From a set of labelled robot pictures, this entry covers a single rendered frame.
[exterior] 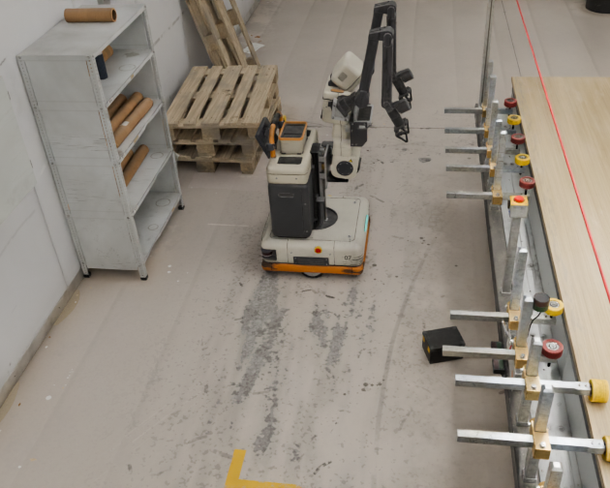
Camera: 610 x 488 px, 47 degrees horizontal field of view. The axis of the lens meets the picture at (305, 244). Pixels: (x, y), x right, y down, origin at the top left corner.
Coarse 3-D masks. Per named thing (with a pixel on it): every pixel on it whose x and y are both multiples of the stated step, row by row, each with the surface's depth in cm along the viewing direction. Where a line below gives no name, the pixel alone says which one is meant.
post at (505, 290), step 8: (512, 224) 302; (512, 232) 305; (512, 240) 307; (512, 248) 310; (512, 256) 312; (512, 264) 315; (504, 272) 319; (512, 272) 317; (504, 280) 320; (504, 288) 323
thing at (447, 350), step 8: (448, 352) 278; (456, 352) 277; (464, 352) 277; (472, 352) 276; (480, 352) 275; (488, 352) 275; (496, 352) 275; (504, 352) 274; (512, 352) 274; (544, 360) 272; (552, 360) 272
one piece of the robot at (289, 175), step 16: (272, 128) 416; (272, 160) 422; (288, 160) 421; (304, 160) 420; (272, 176) 418; (288, 176) 417; (304, 176) 416; (272, 192) 425; (288, 192) 423; (304, 192) 422; (320, 192) 446; (272, 208) 432; (288, 208) 430; (304, 208) 429; (320, 208) 443; (272, 224) 440; (288, 224) 437; (304, 224) 435; (320, 224) 450
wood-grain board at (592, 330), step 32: (544, 96) 452; (576, 96) 449; (608, 96) 446; (544, 128) 416; (576, 128) 414; (608, 128) 411; (544, 160) 386; (576, 160) 384; (608, 160) 382; (544, 192) 359; (608, 192) 356; (544, 224) 337; (576, 224) 335; (608, 224) 333; (576, 256) 315; (608, 256) 314; (576, 288) 297; (608, 288) 296; (576, 320) 281; (608, 320) 280; (576, 352) 267; (608, 352) 266; (608, 416) 241; (608, 480) 221
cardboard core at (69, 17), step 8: (88, 8) 418; (96, 8) 417; (104, 8) 416; (112, 8) 416; (64, 16) 419; (72, 16) 418; (80, 16) 418; (88, 16) 417; (96, 16) 416; (104, 16) 415; (112, 16) 421
